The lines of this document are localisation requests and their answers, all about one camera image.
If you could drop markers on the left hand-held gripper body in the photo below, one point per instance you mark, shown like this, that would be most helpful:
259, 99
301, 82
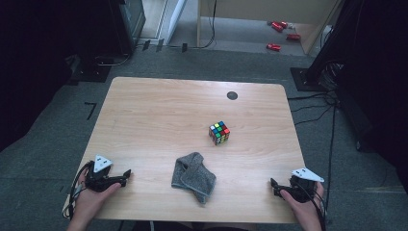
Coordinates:
101, 179

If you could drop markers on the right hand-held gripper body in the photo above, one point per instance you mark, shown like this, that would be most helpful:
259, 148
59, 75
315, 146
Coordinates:
301, 189

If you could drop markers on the grey cloth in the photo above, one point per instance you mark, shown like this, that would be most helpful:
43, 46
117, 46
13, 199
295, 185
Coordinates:
192, 178

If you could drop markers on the multicoloured puzzle cube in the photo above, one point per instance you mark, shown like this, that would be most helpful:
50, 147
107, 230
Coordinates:
219, 132

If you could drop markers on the person's left hand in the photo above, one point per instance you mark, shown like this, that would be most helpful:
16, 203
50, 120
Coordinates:
91, 202

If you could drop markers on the black angled floor tape mark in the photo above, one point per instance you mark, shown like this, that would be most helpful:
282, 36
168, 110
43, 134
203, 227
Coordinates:
92, 109

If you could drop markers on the black round table grommet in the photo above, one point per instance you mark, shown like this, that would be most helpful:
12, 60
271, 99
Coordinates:
232, 95

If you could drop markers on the black flat stand base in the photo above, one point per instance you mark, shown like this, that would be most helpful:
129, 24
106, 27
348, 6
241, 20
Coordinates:
91, 73

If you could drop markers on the black metal stand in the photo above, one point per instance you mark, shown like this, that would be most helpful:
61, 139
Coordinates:
316, 69

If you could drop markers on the black floor tape strip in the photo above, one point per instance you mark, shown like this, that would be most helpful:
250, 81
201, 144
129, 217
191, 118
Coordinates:
184, 47
146, 45
160, 45

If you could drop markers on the black curtain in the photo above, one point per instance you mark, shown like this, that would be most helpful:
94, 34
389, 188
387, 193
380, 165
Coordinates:
385, 80
32, 64

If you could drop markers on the red can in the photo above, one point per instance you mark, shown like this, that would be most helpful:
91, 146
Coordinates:
273, 47
284, 24
277, 27
293, 37

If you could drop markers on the black monitor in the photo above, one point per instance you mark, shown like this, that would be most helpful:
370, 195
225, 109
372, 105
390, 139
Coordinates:
128, 22

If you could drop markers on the white panel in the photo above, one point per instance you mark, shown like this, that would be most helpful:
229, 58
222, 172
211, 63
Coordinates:
176, 19

